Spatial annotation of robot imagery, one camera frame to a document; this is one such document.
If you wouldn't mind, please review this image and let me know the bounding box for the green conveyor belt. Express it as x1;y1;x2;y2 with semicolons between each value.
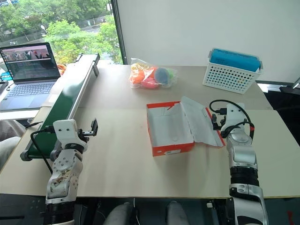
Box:
20;53;100;162

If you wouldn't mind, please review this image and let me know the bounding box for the clear plastic toy bag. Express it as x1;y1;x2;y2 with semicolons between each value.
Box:
128;57;179;90

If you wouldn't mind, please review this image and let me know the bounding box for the grey rounded shape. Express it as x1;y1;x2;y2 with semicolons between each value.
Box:
103;202;133;225
166;201;189;225

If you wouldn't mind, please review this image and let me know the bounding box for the grey clothed seated person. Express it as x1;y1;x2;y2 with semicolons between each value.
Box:
0;120;26;170

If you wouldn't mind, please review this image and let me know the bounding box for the black furniture piece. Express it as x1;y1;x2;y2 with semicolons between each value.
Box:
255;78;300;147

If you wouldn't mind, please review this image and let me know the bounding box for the pink toy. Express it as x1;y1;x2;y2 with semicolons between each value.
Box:
142;78;160;90

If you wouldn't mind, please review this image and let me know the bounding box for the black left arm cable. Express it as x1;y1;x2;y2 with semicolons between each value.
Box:
30;126;55;175

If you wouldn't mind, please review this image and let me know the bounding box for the white perforated plastic basket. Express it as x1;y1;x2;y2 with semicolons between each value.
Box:
202;48;263;95

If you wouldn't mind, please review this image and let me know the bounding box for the black flat device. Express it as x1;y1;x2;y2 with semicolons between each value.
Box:
0;81;10;95

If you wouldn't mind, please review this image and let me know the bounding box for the orange shoe box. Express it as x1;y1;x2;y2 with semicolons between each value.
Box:
146;95;226;157

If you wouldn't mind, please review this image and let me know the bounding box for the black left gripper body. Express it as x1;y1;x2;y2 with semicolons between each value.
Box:
79;130;93;143

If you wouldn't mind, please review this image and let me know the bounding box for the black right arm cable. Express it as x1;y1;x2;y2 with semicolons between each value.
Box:
209;99;255;139

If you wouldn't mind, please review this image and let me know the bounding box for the open blue-grey laptop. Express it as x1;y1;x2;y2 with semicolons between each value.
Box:
0;42;62;111

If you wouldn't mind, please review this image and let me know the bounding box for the dark window frame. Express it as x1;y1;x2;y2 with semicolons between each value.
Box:
110;0;128;65

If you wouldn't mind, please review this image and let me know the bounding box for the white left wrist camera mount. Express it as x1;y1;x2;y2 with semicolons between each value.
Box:
52;119;89;152

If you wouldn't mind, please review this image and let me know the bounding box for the orange toy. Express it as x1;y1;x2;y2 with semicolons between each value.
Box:
132;67;156;83

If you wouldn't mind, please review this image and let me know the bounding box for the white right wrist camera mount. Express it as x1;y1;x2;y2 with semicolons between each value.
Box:
221;102;246;133

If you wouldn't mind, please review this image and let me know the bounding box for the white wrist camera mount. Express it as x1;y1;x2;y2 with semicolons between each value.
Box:
221;102;246;133
52;119;89;152

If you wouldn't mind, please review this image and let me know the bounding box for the blue round toy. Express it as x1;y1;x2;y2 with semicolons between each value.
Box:
154;67;170;84

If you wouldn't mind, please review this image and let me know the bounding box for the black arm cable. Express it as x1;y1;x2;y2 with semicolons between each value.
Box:
209;99;255;139
30;126;55;175

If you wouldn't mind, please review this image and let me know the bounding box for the blue box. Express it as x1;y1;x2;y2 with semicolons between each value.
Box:
210;48;262;73

